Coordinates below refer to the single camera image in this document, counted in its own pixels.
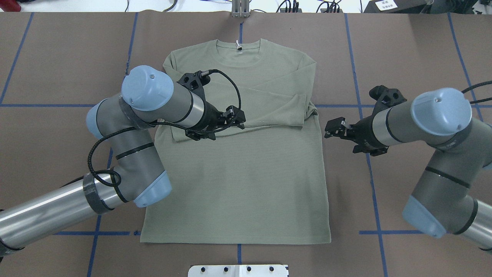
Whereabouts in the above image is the red water bottle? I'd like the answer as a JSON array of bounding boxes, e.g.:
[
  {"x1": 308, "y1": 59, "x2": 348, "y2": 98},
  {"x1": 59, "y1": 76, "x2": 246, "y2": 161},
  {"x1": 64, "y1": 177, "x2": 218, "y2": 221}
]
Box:
[{"x1": 0, "y1": 0, "x2": 22, "y2": 12}]

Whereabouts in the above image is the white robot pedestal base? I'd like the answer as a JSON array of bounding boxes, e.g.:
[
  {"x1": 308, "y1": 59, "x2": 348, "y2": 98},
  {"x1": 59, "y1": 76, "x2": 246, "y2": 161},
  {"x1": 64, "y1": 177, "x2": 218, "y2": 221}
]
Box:
[{"x1": 188, "y1": 264, "x2": 289, "y2": 277}]

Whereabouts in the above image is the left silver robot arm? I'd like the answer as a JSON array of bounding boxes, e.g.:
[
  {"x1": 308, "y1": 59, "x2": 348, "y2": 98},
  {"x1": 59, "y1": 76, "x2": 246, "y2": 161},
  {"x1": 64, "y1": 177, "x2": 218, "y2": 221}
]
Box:
[{"x1": 0, "y1": 65, "x2": 246, "y2": 257}]

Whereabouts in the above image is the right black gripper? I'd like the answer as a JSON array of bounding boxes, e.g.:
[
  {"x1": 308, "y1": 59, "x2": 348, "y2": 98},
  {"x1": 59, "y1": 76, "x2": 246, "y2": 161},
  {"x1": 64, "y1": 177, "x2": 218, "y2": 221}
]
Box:
[{"x1": 324, "y1": 85, "x2": 407, "y2": 156}]

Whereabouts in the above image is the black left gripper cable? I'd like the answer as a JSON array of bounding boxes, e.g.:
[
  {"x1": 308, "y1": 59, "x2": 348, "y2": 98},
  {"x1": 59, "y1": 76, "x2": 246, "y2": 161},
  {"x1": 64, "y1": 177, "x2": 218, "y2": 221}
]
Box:
[{"x1": 88, "y1": 69, "x2": 242, "y2": 187}]

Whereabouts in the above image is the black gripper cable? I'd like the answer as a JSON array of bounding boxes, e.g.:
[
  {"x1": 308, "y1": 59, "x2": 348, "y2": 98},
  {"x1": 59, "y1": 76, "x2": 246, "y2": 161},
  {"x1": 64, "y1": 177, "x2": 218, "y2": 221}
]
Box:
[
  {"x1": 461, "y1": 80, "x2": 492, "y2": 105},
  {"x1": 88, "y1": 69, "x2": 242, "y2": 187}
]

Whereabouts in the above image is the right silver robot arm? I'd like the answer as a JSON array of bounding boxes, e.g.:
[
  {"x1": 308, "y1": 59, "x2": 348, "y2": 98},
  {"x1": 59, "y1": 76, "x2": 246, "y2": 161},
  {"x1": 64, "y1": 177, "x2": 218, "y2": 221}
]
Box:
[{"x1": 324, "y1": 85, "x2": 492, "y2": 254}]

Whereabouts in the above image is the olive green long-sleeve shirt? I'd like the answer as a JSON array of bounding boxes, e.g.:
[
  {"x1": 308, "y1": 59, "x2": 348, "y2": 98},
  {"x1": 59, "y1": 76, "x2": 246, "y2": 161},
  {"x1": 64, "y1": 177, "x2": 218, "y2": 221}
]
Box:
[{"x1": 140, "y1": 39, "x2": 331, "y2": 244}]

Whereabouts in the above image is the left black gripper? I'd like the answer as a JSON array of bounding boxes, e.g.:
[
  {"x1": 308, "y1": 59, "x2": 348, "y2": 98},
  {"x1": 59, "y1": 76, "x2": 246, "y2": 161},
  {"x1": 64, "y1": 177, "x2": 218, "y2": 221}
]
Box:
[{"x1": 177, "y1": 70, "x2": 246, "y2": 141}]

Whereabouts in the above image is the aluminium frame post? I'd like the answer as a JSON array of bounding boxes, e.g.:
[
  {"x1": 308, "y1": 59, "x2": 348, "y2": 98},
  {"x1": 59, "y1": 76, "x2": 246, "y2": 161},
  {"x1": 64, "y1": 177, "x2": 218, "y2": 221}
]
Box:
[{"x1": 231, "y1": 0, "x2": 251, "y2": 18}]

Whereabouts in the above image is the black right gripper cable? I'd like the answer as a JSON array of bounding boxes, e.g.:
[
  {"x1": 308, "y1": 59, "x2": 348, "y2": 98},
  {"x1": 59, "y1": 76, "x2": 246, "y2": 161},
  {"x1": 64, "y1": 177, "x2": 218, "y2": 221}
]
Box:
[{"x1": 461, "y1": 80, "x2": 492, "y2": 105}]

